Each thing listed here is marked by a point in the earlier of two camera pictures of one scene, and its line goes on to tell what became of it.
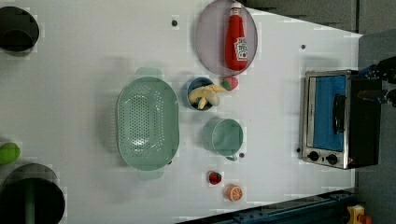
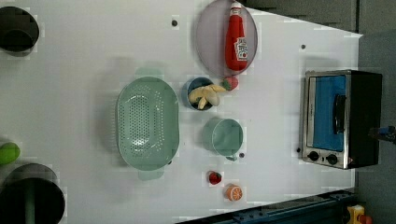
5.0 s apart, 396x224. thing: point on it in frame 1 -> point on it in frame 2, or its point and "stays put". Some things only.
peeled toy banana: x=207 y=93 stays put
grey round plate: x=211 y=37 stays put
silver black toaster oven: x=339 y=129 stays put
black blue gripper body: x=384 y=68 -> x=388 y=133
